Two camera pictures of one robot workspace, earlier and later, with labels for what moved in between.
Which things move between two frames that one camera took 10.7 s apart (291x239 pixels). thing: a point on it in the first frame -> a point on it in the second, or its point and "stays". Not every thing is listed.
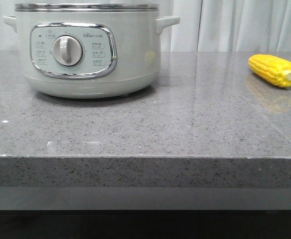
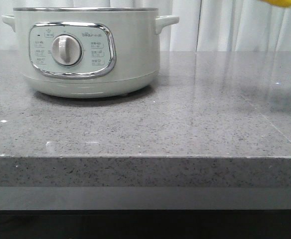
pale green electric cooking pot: x=90 y=50 stays
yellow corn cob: x=275 y=70 -> x=284 y=3
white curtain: x=205 y=26 stays
